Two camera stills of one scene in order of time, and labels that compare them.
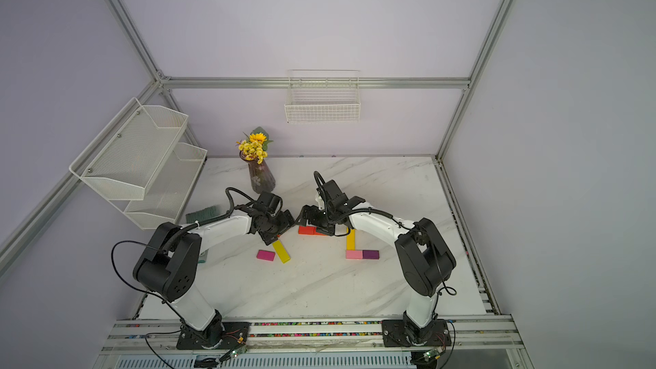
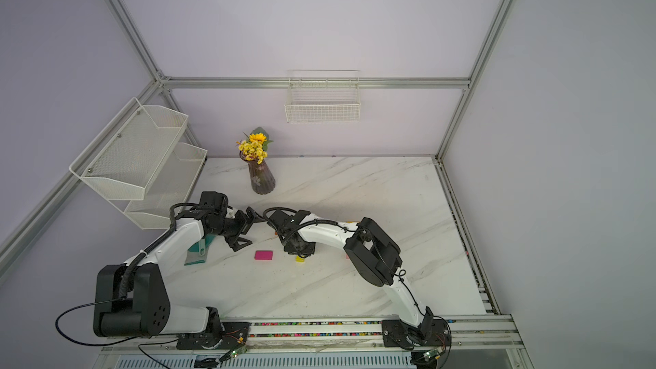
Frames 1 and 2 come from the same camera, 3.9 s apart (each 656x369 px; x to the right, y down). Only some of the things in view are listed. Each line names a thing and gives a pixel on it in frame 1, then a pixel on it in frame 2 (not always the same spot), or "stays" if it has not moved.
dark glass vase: (262, 178) stays
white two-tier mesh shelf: (135, 161) stays
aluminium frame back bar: (313, 82) stays
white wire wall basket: (323, 96) stays
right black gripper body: (330, 225) → (302, 247)
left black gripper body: (277, 225) → (231, 227)
